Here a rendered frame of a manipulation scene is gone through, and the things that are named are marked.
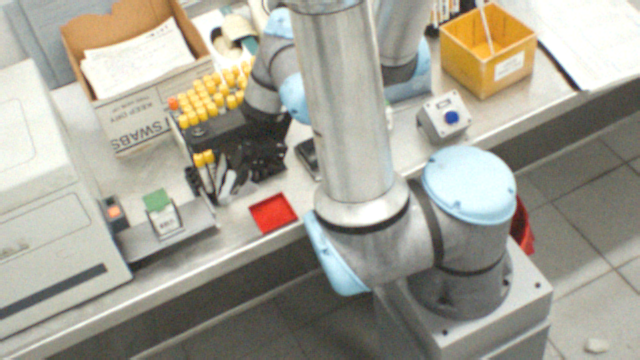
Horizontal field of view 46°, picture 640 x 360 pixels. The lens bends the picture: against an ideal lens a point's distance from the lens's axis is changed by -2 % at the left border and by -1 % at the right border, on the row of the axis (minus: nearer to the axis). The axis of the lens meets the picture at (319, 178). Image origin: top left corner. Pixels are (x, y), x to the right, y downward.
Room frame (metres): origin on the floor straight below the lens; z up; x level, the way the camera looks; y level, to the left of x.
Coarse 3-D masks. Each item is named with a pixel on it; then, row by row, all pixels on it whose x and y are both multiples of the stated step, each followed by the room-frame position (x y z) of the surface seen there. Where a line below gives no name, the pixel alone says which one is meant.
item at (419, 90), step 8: (416, 80) 1.07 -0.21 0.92; (424, 80) 1.07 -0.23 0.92; (384, 88) 1.05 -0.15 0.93; (392, 88) 1.06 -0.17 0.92; (400, 88) 1.06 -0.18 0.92; (408, 88) 1.06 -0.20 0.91; (416, 88) 1.07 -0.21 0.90; (424, 88) 1.07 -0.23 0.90; (384, 96) 1.05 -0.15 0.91; (392, 96) 1.06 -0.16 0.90; (400, 96) 1.06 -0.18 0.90; (408, 96) 1.06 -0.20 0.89; (416, 96) 1.06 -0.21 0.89; (424, 96) 1.06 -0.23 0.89; (432, 96) 1.06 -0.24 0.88; (392, 104) 1.06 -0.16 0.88; (400, 104) 1.05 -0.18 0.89; (408, 104) 1.05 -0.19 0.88; (416, 104) 1.05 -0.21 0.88
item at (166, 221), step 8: (168, 208) 0.82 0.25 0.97; (152, 216) 0.81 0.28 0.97; (160, 216) 0.81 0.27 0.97; (168, 216) 0.81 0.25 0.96; (176, 216) 0.82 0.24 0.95; (160, 224) 0.81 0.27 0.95; (168, 224) 0.81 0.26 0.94; (176, 224) 0.82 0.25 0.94; (160, 232) 0.81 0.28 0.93; (168, 232) 0.81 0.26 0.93
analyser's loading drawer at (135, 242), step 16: (176, 208) 0.84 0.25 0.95; (192, 208) 0.86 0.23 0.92; (208, 208) 0.85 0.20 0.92; (144, 224) 0.85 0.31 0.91; (192, 224) 0.83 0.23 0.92; (208, 224) 0.82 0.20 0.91; (128, 240) 0.82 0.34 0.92; (144, 240) 0.81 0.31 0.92; (160, 240) 0.80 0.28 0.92; (176, 240) 0.80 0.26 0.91; (128, 256) 0.79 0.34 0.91
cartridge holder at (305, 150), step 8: (312, 136) 0.98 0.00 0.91; (304, 144) 0.97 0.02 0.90; (312, 144) 0.98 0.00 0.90; (296, 152) 0.98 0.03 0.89; (304, 152) 0.95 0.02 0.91; (312, 152) 0.97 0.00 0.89; (304, 160) 0.95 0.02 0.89; (312, 160) 0.93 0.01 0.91; (312, 168) 0.92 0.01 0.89; (312, 176) 0.91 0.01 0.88; (320, 176) 0.91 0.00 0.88
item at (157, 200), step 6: (156, 192) 0.85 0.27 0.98; (162, 192) 0.85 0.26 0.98; (144, 198) 0.85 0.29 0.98; (150, 198) 0.84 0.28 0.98; (156, 198) 0.84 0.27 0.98; (162, 198) 0.84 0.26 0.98; (168, 198) 0.84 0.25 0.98; (150, 204) 0.83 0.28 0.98; (156, 204) 0.83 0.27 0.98; (162, 204) 0.82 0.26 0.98; (150, 210) 0.82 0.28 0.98; (156, 210) 0.81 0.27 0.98
